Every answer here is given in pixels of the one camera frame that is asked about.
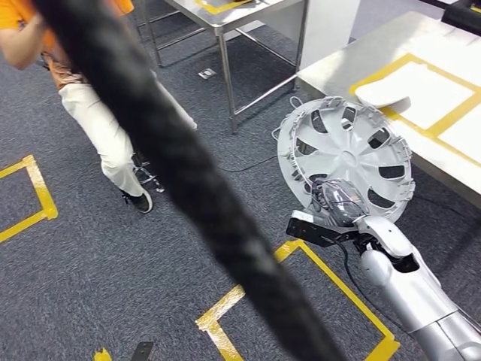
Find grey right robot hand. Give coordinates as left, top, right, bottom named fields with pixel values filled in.
left=310, top=178, right=371, bottom=229

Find grey plastic wheel hubcap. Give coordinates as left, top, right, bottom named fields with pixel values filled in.
left=276, top=96, right=415, bottom=224

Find white flat part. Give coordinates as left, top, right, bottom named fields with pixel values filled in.
left=354, top=79, right=412, bottom=114

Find yellow tape on workbench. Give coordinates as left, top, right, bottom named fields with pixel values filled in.
left=349, top=52, right=481, bottom=168

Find pale workbench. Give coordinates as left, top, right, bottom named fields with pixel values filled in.
left=296, top=10, right=481, bottom=211

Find white panel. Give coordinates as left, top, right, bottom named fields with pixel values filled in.
left=299, top=0, right=361, bottom=71

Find stainless steel table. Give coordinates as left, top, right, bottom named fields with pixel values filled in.
left=135, top=0, right=311, bottom=135

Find yellow tape on steel table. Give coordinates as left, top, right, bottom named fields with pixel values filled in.
left=194, top=0, right=253, bottom=15

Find metal caster base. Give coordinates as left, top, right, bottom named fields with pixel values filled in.
left=131, top=151, right=166, bottom=194

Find person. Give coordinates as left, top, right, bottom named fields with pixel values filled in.
left=0, top=0, right=198, bottom=215

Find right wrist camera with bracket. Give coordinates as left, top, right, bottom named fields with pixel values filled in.
left=285, top=209, right=360, bottom=249

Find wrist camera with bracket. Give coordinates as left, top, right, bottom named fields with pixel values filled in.
left=285, top=209, right=360, bottom=249
left=130, top=341, right=155, bottom=361

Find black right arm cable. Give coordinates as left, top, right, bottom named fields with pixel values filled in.
left=335, top=241, right=414, bottom=340

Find white cable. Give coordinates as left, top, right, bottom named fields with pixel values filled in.
left=271, top=96, right=305, bottom=141

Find black floor cable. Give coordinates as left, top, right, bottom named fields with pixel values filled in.
left=219, top=154, right=279, bottom=174

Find black ribbed hose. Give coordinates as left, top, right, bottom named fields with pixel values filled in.
left=32, top=0, right=347, bottom=361

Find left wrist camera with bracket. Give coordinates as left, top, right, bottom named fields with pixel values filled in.
left=130, top=341, right=155, bottom=361

